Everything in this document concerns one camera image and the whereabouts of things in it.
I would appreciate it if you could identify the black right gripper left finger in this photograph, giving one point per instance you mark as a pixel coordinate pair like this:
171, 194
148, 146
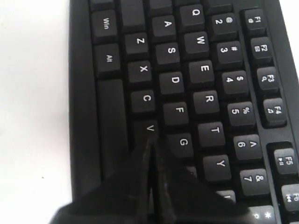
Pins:
123, 198

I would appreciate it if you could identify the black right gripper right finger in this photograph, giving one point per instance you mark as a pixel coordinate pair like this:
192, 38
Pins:
180, 198

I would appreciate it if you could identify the black acer keyboard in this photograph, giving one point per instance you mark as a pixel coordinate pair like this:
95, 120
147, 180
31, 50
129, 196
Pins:
215, 78

